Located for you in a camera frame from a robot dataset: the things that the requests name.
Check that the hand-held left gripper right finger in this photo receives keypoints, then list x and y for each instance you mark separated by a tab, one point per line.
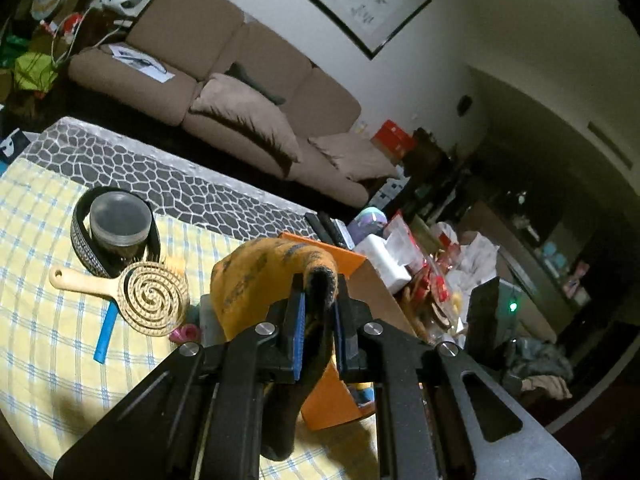
340	340

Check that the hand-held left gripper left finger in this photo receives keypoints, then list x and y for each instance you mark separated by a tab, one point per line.
299	335

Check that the orange cardboard box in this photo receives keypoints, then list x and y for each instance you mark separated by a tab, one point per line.
332	405

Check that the blue strip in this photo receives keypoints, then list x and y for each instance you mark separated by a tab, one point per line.
106	332

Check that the brown low cabinet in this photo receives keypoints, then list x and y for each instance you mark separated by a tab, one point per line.
530	270

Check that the pile of red snack packets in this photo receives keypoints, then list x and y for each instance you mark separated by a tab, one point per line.
435	270

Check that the grey clothes pile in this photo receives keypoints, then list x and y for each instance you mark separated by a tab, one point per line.
545	365

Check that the black remote control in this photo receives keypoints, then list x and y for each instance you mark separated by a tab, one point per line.
336	232
315	225

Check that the purple cup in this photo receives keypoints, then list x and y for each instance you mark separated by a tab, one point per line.
367	220

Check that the wooden spiral hairbrush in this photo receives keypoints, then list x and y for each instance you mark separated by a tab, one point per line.
152	300

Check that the small brown pillow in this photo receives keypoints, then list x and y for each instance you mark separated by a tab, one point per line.
355	155

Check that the grey stone-pattern mat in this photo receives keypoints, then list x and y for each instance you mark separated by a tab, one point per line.
175	185

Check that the red box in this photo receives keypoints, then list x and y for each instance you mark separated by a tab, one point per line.
392	137

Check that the clear plastic jar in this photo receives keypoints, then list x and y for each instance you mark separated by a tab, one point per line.
120	215

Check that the large brown pillow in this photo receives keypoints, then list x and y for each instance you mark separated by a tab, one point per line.
245	115

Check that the black rhinestone belt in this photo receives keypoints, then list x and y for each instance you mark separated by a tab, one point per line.
82	245

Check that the yellow plaid tablecloth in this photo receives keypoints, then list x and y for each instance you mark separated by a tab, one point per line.
50	385

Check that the white papers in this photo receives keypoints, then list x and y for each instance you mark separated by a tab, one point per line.
140	62

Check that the brown sofa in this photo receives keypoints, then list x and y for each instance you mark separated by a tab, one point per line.
170	25

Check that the black printed card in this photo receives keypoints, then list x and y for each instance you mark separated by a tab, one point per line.
12	146

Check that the green plastic bag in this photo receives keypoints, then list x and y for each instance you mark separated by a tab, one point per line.
32	70

